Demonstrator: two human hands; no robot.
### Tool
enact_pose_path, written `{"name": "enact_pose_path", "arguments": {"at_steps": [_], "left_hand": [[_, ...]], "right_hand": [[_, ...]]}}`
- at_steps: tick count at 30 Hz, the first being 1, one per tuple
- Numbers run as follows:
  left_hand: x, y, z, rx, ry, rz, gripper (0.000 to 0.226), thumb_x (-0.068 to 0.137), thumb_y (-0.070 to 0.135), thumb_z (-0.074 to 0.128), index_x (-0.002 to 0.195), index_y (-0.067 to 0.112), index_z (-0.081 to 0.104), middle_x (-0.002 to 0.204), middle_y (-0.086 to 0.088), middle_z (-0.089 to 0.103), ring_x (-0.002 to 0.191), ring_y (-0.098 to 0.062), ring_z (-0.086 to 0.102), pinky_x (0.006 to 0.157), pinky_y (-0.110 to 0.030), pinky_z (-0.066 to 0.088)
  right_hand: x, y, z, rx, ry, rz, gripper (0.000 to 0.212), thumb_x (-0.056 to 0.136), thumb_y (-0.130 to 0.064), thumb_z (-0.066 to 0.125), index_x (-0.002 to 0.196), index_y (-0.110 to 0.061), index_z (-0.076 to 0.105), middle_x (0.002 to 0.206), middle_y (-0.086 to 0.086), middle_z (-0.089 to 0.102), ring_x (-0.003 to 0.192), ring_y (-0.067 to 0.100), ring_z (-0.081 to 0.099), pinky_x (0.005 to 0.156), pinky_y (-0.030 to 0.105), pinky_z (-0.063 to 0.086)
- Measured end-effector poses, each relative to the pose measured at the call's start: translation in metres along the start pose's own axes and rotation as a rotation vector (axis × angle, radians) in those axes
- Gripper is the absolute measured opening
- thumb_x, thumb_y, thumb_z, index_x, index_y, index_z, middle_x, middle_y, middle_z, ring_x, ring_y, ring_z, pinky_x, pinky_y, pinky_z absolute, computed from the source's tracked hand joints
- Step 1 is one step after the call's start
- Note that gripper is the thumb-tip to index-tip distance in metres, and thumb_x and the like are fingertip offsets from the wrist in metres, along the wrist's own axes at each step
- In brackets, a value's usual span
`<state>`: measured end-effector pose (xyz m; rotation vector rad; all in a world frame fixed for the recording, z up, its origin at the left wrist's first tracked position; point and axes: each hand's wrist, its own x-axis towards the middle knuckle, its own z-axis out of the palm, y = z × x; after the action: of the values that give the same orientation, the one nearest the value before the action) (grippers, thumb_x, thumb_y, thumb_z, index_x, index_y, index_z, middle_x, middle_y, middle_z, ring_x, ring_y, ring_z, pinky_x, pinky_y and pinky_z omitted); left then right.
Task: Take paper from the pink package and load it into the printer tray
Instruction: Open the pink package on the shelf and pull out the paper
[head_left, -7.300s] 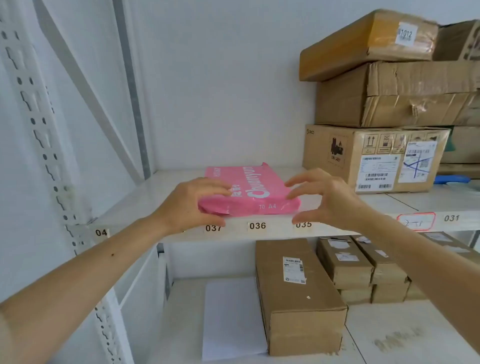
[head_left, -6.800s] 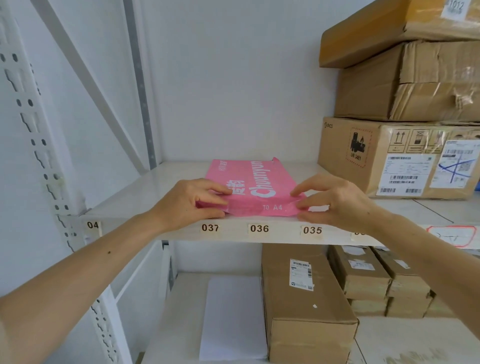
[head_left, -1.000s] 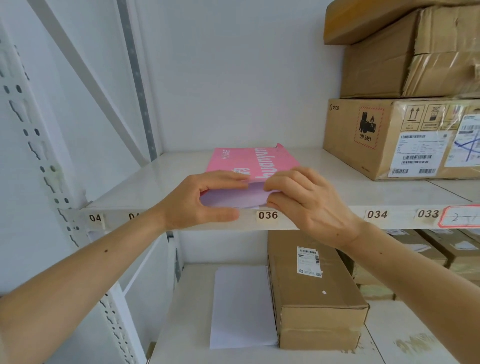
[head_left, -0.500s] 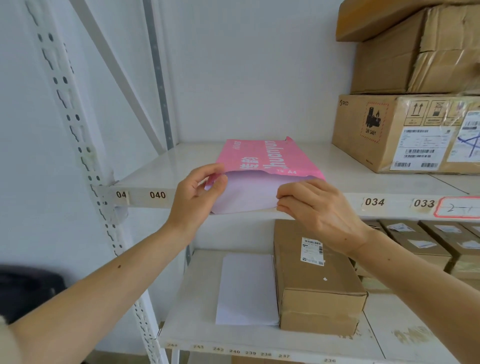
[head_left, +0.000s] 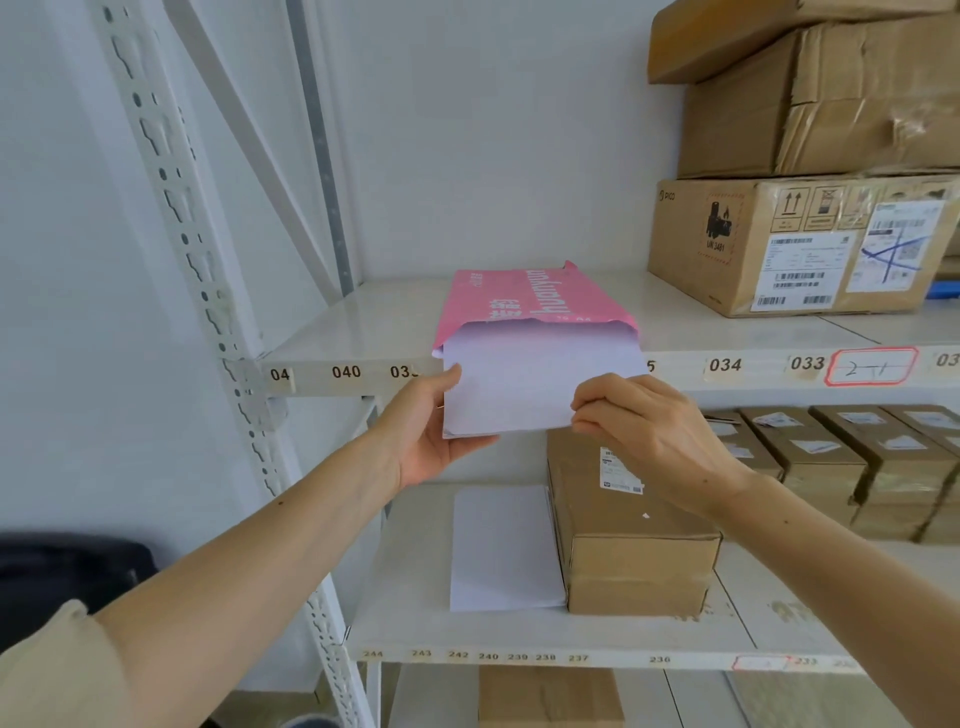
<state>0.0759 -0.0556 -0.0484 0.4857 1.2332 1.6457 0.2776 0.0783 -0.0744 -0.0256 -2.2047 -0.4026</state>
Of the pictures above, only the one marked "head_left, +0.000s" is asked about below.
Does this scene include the person's left hand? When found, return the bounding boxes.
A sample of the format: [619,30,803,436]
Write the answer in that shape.
[372,365,502,492]

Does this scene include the person's right hand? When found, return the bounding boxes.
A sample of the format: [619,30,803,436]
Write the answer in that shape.
[570,372,759,522]

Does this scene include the white paper stack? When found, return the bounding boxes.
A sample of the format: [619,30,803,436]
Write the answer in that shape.
[441,318,651,440]

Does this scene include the person's right forearm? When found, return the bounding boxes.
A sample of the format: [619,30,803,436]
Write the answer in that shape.
[711,472,960,728]

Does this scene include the person's left forearm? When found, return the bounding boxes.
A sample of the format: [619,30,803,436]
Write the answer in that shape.
[93,429,408,728]

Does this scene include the white metal shelving rack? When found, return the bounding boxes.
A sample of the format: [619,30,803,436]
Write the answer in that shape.
[90,0,960,728]

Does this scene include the pink paper wrapper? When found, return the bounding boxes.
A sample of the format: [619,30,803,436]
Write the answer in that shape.
[431,260,641,363]

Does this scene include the brown cardboard box white label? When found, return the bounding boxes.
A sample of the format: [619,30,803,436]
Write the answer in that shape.
[546,427,723,618]

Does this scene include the small labelled cardboard box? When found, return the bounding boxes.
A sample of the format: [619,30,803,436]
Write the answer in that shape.
[703,411,786,483]
[880,404,960,547]
[738,405,870,528]
[810,404,960,543]

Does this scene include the loose white paper sheets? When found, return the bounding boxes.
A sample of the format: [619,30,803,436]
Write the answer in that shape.
[449,484,568,613]

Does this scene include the cardboard box with shipping labels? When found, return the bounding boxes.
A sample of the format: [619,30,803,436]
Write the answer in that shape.
[648,173,960,319]

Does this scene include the red-bordered white label sticker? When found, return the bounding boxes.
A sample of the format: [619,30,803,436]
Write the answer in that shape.
[824,346,921,388]

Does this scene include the plain brown cardboard box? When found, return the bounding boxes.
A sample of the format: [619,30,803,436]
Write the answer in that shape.
[477,666,626,728]

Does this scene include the crumpled taped cardboard box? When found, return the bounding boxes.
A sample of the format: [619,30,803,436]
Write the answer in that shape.
[677,15,960,180]

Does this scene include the flat plain cardboard box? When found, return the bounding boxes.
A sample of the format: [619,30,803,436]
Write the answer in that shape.
[647,0,960,86]

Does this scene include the black bag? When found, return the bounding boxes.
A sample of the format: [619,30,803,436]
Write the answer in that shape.
[0,530,159,655]

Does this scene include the beige sleeve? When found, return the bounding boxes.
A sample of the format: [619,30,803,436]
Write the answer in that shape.
[0,598,132,728]

